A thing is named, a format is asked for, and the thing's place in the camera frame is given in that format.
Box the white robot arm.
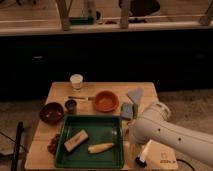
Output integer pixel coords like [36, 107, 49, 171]
[129, 102, 213, 165]

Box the orange red bowl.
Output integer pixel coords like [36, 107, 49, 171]
[93, 91, 119, 112]

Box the dark maroon bowl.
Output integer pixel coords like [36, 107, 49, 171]
[39, 102, 64, 125]

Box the white paper cup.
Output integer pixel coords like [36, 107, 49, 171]
[70, 74, 83, 91]

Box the blue green sponge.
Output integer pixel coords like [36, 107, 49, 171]
[120, 103, 138, 120]

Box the small dark metal cup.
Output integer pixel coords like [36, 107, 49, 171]
[65, 99, 77, 114]

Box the green plastic tray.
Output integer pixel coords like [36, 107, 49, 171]
[54, 115, 124, 169]

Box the beige wooden block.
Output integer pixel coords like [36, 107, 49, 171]
[64, 130, 89, 152]

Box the white black dish brush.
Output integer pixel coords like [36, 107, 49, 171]
[134, 139, 153, 168]

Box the black pole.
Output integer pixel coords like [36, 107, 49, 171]
[11, 122, 24, 171]

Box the black cable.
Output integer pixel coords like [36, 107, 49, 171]
[176, 158, 198, 171]

